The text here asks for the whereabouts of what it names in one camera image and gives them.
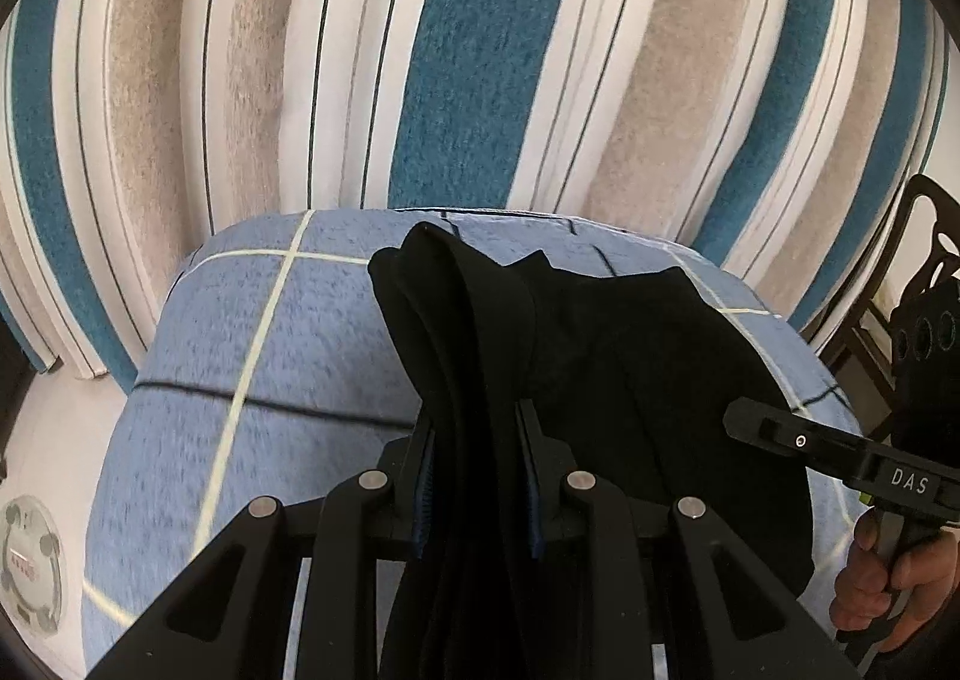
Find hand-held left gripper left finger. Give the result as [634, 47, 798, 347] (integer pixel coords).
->
[86, 417, 440, 680]

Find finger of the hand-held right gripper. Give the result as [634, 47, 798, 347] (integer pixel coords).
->
[724, 399, 872, 484]

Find round white device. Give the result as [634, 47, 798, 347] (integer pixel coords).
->
[0, 495, 68, 642]

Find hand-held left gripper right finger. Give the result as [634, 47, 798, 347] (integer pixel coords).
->
[514, 399, 863, 680]

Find dark wooden chair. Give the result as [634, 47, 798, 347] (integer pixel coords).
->
[801, 173, 960, 388]

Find black pants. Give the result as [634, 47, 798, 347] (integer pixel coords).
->
[367, 222, 818, 680]

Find teal white beige striped blanket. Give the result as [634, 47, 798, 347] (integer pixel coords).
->
[0, 0, 960, 381]

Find person's right hand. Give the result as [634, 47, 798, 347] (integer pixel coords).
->
[831, 511, 960, 655]

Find blue checked cloth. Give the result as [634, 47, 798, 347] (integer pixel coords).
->
[81, 207, 871, 680]

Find dark furniture piece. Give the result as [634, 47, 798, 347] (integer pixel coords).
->
[0, 320, 61, 441]

